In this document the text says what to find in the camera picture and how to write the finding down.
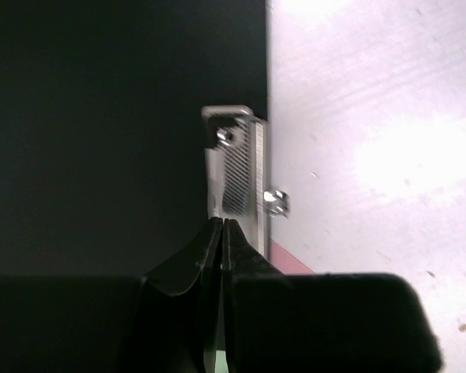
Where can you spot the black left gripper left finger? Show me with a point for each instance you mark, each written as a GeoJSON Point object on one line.
{"type": "Point", "coordinates": [163, 321]}

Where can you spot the pink clipboard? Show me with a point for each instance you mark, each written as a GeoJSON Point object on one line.
{"type": "Point", "coordinates": [286, 262]}

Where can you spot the black clipboard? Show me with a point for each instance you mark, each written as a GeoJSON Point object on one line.
{"type": "Point", "coordinates": [102, 166]}

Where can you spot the green clipboard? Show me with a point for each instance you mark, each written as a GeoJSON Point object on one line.
{"type": "Point", "coordinates": [221, 365]}

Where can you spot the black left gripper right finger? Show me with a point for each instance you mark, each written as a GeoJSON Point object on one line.
{"type": "Point", "coordinates": [275, 322]}

